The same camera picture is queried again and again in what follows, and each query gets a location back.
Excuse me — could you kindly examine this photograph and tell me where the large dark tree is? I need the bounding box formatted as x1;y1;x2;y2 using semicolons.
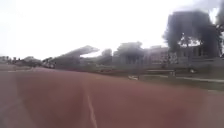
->
162;9;224;62

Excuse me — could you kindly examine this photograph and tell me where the grass strip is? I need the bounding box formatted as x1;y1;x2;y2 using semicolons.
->
133;73;224;92

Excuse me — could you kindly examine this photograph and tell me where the red running track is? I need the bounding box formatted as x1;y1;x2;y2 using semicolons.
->
0;63;224;128

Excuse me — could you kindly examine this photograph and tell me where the grey building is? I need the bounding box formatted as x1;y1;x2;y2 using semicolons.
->
112;42;223;68

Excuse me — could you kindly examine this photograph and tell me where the small dark tree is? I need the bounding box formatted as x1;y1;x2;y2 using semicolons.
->
100;48;114;66

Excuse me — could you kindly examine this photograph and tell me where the pale kerb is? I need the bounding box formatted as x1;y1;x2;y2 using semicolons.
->
128;73;224;84

